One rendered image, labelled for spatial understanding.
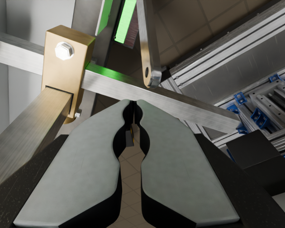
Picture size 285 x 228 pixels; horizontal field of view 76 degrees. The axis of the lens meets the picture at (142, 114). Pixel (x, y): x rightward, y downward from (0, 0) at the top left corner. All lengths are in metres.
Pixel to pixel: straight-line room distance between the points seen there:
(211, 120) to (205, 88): 0.73
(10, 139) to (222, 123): 0.29
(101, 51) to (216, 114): 0.26
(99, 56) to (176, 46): 0.78
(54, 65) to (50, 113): 0.07
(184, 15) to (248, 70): 0.44
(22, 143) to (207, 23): 1.08
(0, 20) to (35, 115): 0.34
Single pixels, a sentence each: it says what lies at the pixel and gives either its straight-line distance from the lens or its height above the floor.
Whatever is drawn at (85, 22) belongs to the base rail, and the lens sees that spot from 0.40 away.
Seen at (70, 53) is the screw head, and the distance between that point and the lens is 0.25.
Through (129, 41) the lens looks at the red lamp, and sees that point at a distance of 0.40.
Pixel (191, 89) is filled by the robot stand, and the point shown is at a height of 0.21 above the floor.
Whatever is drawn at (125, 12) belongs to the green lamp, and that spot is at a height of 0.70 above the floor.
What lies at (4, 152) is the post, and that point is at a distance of 0.20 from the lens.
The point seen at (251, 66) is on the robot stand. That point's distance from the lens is 1.09.
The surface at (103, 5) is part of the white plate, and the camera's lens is 0.29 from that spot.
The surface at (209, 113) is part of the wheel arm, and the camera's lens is 0.31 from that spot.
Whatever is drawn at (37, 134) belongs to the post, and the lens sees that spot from 0.21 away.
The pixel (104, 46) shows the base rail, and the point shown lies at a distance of 0.41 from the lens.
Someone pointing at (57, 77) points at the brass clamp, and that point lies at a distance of 0.27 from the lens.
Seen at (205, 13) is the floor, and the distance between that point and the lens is 1.15.
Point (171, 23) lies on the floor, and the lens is 1.11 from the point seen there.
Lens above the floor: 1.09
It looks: 56 degrees down
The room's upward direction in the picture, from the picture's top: 178 degrees clockwise
